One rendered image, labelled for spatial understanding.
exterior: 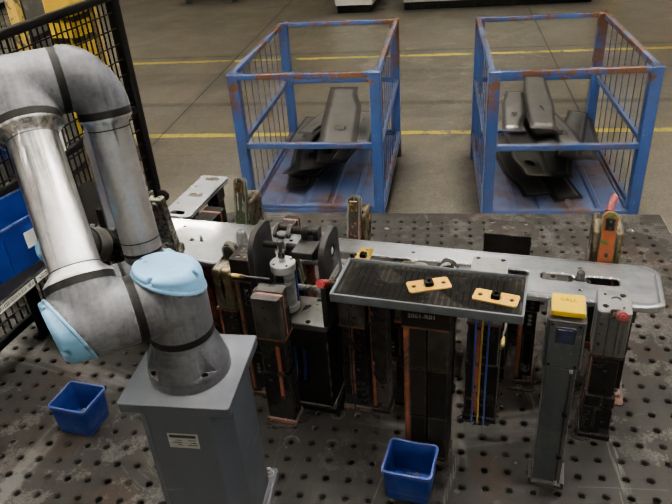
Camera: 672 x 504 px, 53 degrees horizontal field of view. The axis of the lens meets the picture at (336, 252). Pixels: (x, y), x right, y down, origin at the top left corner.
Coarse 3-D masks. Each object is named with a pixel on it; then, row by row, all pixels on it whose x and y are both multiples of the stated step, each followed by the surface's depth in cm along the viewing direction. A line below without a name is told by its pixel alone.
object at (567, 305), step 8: (552, 296) 126; (560, 296) 126; (568, 296) 126; (576, 296) 126; (584, 296) 126; (552, 304) 124; (560, 304) 124; (568, 304) 124; (576, 304) 124; (584, 304) 123; (552, 312) 123; (560, 312) 122; (568, 312) 122; (576, 312) 122; (584, 312) 121
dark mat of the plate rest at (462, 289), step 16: (352, 272) 138; (368, 272) 138; (384, 272) 137; (400, 272) 137; (416, 272) 136; (432, 272) 136; (448, 272) 136; (336, 288) 133; (352, 288) 133; (368, 288) 133; (384, 288) 132; (400, 288) 132; (448, 288) 131; (464, 288) 130; (496, 288) 130; (512, 288) 129; (432, 304) 127; (448, 304) 126; (464, 304) 126; (480, 304) 126
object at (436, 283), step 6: (408, 282) 133; (414, 282) 133; (420, 282) 133; (426, 282) 131; (432, 282) 131; (438, 282) 132; (408, 288) 131; (414, 288) 131; (420, 288) 131; (426, 288) 131; (432, 288) 131; (438, 288) 130; (444, 288) 131
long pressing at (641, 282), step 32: (192, 224) 195; (224, 224) 194; (192, 256) 180; (384, 256) 173; (416, 256) 172; (448, 256) 171; (512, 256) 169; (544, 288) 156; (576, 288) 155; (608, 288) 154; (640, 288) 154
